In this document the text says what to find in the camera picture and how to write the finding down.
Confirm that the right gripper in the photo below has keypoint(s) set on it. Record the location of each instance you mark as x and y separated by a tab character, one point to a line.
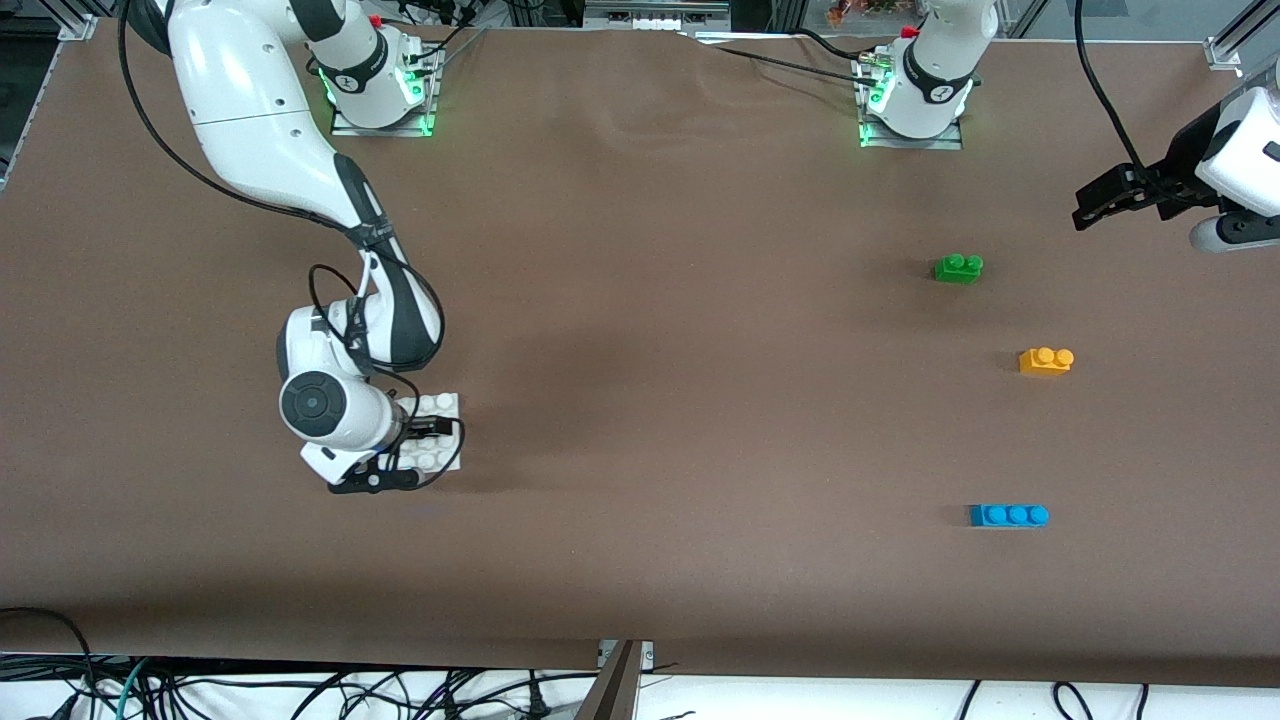
424	428

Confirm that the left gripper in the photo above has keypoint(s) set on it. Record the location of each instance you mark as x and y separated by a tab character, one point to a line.
1183	160

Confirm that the white studded base plate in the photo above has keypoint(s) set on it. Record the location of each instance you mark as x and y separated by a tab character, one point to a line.
440	455

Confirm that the yellow two-stud block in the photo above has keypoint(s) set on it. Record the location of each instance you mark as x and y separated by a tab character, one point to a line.
1045	365

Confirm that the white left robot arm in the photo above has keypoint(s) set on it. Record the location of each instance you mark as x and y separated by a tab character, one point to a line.
940	70

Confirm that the green two-stud block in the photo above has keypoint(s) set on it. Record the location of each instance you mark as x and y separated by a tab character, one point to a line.
958	272

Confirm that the blue three-stud block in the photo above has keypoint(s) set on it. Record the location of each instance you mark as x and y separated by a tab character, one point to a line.
1005	517

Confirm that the brown paper table cover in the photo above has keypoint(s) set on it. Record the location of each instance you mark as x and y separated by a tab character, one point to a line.
700	300

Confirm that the white power strip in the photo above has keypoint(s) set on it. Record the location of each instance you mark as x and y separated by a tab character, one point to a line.
650	22

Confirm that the aluminium frame rail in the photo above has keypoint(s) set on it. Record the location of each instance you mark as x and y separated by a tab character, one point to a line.
1225	52
75	27

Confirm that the metal bracket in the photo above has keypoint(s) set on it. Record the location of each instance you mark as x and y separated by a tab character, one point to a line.
615	690

